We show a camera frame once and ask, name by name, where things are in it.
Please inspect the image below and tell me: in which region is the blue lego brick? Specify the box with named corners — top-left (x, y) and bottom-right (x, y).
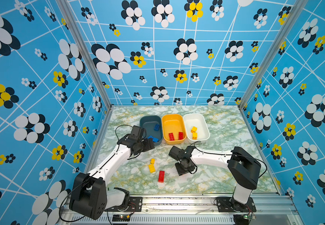
top-left (154, 124), bottom-right (160, 131)
top-left (148, 136), bottom-right (159, 142)

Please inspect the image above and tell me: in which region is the dark teal plastic bin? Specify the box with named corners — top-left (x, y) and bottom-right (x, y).
top-left (140, 115), bottom-right (163, 146)

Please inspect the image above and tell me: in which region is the long red lego brick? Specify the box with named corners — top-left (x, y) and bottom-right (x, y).
top-left (158, 171), bottom-right (165, 183)

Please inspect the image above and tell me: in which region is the yellow lego brick long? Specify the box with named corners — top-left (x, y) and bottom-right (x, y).
top-left (148, 164), bottom-right (156, 173)

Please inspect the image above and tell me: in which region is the yellow plastic bin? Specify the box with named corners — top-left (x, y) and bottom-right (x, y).
top-left (162, 114), bottom-right (187, 145)

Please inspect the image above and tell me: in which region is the white plastic bin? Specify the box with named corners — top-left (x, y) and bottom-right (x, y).
top-left (183, 113), bottom-right (210, 143)

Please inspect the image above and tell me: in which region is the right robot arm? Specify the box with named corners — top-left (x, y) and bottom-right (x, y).
top-left (169, 145), bottom-right (261, 212)

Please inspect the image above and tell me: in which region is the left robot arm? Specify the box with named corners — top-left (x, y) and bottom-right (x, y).
top-left (69, 126), bottom-right (155, 220)

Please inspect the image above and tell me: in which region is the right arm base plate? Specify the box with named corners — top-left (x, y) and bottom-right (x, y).
top-left (213, 197), bottom-right (256, 213)

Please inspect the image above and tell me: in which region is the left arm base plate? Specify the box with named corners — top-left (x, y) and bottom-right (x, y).
top-left (105, 196), bottom-right (143, 212)

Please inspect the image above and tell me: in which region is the aluminium front rail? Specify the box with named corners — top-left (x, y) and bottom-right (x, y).
top-left (61, 194), bottom-right (303, 225)

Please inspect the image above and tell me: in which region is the left corner aluminium post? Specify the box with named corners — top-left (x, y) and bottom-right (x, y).
top-left (56, 0), bottom-right (112, 112)

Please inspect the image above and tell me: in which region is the corner aluminium post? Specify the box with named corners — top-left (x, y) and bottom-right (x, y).
top-left (238, 0), bottom-right (308, 111)
top-left (56, 0), bottom-right (112, 112)

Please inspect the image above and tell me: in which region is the right corner aluminium post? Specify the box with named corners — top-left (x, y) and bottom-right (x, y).
top-left (238, 0), bottom-right (308, 111)

